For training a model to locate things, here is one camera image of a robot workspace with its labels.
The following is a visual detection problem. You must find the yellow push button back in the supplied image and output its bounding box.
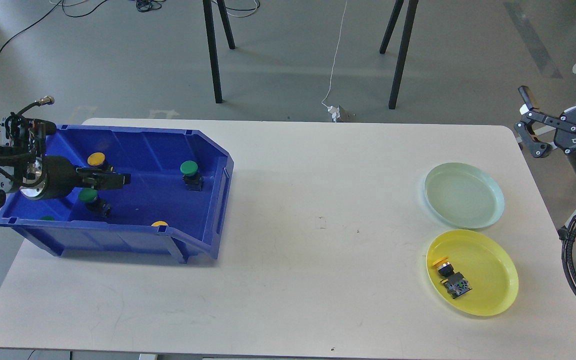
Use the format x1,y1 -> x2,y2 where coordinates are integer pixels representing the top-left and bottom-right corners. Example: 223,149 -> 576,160
86,152 -> 114,173

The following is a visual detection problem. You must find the black tripod left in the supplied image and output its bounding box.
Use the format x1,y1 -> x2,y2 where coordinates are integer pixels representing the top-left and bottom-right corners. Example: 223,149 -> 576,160
201,0 -> 236,104

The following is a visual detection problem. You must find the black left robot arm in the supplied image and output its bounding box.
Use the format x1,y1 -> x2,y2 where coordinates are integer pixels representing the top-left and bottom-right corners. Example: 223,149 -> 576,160
0,96 -> 131,209

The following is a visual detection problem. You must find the black tripod right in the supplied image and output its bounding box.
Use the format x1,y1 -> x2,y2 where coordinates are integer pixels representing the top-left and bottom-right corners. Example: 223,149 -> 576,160
379,0 -> 419,110

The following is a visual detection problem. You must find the green push button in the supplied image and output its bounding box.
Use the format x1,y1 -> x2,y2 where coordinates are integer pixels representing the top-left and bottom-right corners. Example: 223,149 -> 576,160
179,160 -> 204,191
77,187 -> 112,218

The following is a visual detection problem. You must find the light green plate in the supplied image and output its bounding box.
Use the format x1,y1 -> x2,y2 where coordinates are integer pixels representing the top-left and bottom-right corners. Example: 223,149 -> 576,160
423,162 -> 506,230

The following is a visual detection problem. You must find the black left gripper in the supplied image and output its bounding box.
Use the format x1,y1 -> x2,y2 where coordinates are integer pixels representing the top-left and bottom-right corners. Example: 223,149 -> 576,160
20,155 -> 131,201

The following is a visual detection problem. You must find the yellow plate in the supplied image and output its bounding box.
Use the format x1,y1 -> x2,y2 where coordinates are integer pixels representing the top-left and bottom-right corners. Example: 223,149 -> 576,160
424,229 -> 519,317

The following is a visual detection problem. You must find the black floor cable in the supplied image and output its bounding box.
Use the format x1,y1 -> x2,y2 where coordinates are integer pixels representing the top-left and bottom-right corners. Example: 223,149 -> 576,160
0,0 -> 169,86

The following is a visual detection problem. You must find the yellow push button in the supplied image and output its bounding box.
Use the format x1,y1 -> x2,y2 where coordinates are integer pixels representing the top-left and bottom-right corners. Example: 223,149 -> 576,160
151,220 -> 169,228
86,152 -> 114,173
431,256 -> 473,299

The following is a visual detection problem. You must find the black tripod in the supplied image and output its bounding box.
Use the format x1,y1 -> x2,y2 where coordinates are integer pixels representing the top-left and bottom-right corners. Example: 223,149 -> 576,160
201,0 -> 236,104
379,0 -> 419,110

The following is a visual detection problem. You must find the blue plastic storage bin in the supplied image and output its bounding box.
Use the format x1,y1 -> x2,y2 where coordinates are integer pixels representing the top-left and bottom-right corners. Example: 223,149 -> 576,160
0,125 -> 234,264

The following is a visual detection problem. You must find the white cable with plug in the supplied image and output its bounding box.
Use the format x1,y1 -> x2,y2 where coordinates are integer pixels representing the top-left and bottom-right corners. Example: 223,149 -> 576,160
321,0 -> 355,123

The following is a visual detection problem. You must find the yellow push button front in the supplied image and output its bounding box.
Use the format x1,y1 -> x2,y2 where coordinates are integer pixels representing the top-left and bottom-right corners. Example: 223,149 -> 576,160
151,220 -> 169,228

